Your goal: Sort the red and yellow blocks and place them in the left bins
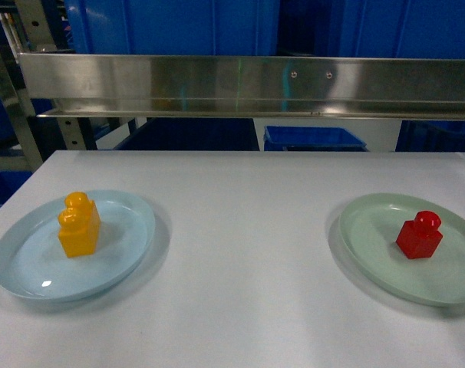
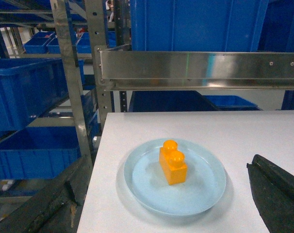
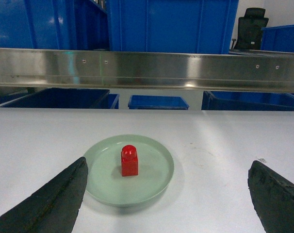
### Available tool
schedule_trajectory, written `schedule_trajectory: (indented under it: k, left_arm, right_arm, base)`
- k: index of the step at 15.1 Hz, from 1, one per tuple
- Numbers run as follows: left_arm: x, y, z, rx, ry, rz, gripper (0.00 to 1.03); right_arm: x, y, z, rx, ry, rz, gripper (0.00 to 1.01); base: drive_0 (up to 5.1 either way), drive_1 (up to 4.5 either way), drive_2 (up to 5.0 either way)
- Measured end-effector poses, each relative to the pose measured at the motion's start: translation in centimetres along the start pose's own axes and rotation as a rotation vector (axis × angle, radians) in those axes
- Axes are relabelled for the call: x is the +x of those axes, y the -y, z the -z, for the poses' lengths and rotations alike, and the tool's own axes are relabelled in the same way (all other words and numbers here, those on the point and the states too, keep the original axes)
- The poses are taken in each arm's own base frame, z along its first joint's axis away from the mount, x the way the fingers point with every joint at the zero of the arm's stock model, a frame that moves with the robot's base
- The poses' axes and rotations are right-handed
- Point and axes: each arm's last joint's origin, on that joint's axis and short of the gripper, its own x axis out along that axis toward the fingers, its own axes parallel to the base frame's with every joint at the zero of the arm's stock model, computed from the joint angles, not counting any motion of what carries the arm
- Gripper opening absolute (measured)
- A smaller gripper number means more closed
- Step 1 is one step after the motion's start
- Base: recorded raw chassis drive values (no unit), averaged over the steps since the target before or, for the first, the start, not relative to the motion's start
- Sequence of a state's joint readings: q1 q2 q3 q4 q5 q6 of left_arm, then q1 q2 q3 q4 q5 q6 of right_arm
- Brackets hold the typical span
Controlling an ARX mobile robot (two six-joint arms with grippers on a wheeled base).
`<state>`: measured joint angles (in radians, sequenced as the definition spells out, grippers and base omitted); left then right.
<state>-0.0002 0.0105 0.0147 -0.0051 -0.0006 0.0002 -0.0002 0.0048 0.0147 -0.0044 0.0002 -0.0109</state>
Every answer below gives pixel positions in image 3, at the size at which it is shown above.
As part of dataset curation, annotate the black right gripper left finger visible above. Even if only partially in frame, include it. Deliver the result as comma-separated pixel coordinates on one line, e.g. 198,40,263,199
0,157,88,233

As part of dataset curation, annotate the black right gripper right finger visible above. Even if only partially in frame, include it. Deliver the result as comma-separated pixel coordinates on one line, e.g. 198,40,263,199
248,161,294,233

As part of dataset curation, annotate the red toy block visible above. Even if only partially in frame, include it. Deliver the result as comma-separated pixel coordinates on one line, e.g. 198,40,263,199
121,145,139,177

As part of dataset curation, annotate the green round plate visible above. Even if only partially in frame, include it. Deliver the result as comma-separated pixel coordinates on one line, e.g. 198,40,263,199
84,134,174,207

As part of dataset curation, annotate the blue bin lower left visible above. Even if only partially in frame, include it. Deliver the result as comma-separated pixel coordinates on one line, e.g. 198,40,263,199
0,88,110,109

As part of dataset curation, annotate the blue bin lower right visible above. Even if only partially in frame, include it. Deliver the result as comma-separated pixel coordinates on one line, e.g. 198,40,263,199
201,91,294,111

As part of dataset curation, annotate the small blue bin centre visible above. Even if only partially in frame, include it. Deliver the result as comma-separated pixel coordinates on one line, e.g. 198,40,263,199
128,95,189,110

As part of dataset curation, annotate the blue bin far right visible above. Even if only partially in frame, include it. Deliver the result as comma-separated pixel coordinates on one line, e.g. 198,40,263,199
261,25,294,53

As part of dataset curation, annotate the black office chair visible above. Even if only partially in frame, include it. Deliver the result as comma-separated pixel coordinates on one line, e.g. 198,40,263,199
231,7,269,50

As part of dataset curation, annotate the large blue bin upper left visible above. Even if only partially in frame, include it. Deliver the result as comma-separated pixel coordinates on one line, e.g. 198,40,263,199
0,0,109,50

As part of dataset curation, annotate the large blue bin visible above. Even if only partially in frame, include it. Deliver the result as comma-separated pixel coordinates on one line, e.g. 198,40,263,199
106,0,239,54
0,0,109,50

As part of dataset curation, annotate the large blue bin upper centre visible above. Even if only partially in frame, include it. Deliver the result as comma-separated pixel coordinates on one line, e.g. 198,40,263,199
106,0,239,54

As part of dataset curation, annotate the stainless steel rack rail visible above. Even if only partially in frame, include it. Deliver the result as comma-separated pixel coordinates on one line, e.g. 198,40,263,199
0,48,294,93

